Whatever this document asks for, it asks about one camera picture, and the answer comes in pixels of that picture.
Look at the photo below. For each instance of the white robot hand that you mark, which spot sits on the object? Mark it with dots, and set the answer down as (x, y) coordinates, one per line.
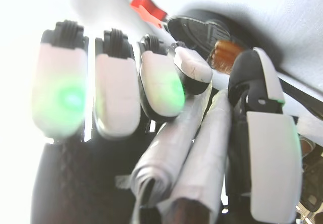
(63, 183)

